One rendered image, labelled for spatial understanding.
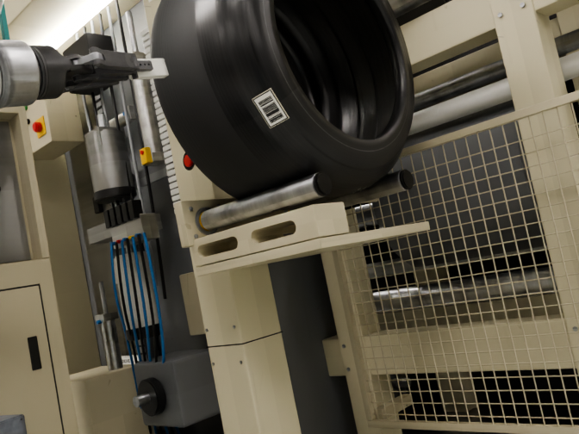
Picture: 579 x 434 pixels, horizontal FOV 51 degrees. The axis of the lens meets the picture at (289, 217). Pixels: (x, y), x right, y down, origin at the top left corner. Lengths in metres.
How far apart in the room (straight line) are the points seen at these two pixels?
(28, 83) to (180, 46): 0.36
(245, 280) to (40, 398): 0.52
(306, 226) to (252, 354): 0.44
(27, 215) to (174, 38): 0.62
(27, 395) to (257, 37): 0.91
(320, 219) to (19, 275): 0.74
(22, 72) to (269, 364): 0.86
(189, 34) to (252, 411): 0.81
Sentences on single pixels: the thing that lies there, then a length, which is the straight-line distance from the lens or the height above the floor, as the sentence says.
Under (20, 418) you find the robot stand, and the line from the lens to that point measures 0.87.
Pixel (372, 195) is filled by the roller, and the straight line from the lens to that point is 1.35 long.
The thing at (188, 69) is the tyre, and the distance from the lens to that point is 1.14.
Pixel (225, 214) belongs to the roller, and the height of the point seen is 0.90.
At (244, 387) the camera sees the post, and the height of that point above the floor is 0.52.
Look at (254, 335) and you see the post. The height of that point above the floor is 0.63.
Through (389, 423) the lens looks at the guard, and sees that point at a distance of 1.71.
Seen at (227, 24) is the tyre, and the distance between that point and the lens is 1.09.
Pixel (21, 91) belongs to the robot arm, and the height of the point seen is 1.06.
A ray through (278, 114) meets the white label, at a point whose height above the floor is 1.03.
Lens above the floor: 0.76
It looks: 5 degrees up
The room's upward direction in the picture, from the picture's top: 11 degrees counter-clockwise
